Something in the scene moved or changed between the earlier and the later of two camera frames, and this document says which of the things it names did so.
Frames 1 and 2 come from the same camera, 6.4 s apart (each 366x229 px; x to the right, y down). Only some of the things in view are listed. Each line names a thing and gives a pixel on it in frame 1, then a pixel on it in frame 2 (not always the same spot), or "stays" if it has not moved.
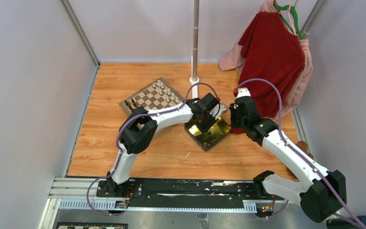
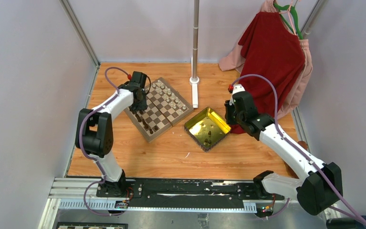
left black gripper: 203,128 -> 142,106
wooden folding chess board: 158,96 stays
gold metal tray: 208,140 stays
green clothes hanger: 280,8 stays
